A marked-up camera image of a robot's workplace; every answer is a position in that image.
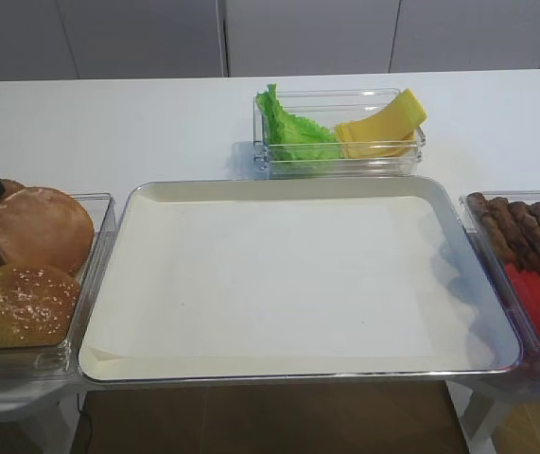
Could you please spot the clear bun container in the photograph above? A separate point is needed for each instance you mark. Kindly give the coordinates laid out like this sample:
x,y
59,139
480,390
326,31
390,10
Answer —
x,y
55,359

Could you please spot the clear patty tomato container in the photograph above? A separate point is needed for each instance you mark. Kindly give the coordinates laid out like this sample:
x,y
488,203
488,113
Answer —
x,y
524,378

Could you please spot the white parchment paper sheet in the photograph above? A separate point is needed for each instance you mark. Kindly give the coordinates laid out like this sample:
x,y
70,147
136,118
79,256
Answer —
x,y
269,284

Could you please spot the yellow cheese slices stack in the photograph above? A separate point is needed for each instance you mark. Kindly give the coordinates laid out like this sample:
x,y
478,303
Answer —
x,y
383,134

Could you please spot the clear lettuce cheese container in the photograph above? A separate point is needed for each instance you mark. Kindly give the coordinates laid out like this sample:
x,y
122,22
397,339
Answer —
x,y
330,108

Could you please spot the green lettuce leaves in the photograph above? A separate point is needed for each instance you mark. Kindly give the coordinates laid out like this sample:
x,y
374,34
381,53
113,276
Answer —
x,y
292,137

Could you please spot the sesame bun top right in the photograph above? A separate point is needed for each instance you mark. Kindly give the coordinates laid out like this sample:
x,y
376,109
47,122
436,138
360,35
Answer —
x,y
36,305

